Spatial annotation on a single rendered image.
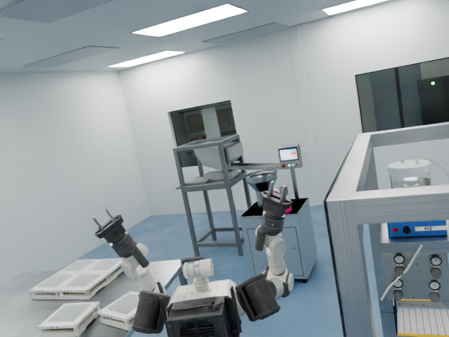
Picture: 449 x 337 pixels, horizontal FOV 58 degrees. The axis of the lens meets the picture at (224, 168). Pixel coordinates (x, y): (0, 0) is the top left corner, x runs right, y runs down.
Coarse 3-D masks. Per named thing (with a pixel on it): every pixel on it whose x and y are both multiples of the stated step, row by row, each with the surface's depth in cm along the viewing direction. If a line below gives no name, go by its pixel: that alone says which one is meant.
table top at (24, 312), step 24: (168, 264) 296; (0, 288) 312; (24, 288) 302; (120, 288) 270; (0, 312) 268; (24, 312) 261; (48, 312) 254; (0, 336) 234; (24, 336) 229; (96, 336) 214; (120, 336) 210
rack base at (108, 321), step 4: (100, 320) 227; (104, 320) 224; (108, 320) 223; (112, 320) 223; (116, 320) 222; (120, 320) 221; (132, 320) 218; (108, 324) 223; (112, 324) 221; (116, 324) 218; (120, 324) 217; (124, 324) 216; (120, 328) 217; (124, 328) 215; (128, 328) 213
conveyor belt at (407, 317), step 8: (400, 312) 181; (408, 312) 180; (416, 312) 179; (424, 312) 178; (432, 312) 177; (440, 312) 176; (448, 312) 175; (400, 320) 176; (408, 320) 174; (416, 320) 173; (424, 320) 172; (432, 320) 171; (440, 320) 170; (448, 320) 169; (400, 328) 170; (408, 328) 169; (416, 328) 168; (424, 328) 167; (432, 328) 166; (440, 328) 165; (448, 328) 164
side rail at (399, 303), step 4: (396, 300) 185; (400, 300) 184; (400, 304) 185; (404, 304) 184; (408, 304) 183; (412, 304) 183; (416, 304) 182; (420, 304) 181; (424, 304) 181; (428, 304) 180; (432, 304) 179; (436, 304) 179; (440, 304) 178
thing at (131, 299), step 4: (128, 296) 236; (132, 296) 235; (124, 300) 232; (128, 300) 232; (132, 300) 231; (136, 300) 230; (116, 304) 230; (120, 304) 228; (124, 304) 227; (128, 304) 227; (132, 304) 225; (136, 304) 225; (116, 308) 225; (120, 308) 223; (124, 308) 223; (128, 308) 221
